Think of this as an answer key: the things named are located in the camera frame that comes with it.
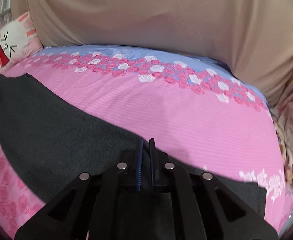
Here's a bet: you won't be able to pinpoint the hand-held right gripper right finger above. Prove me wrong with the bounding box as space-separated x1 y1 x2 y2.
149 138 279 240

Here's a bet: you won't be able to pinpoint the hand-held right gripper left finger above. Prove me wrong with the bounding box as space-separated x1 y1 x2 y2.
15 139 144 240

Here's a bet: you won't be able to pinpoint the dark grey pants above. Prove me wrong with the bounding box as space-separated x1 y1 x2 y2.
0 73 267 240

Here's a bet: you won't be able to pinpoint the white rabbit face pillow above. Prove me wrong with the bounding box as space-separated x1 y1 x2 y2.
0 11 43 68

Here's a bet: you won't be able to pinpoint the pink floral bedsheet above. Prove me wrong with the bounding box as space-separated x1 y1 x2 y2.
0 45 293 240

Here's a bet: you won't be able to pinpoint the beige cloth cover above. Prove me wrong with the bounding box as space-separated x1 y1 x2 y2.
10 0 293 105

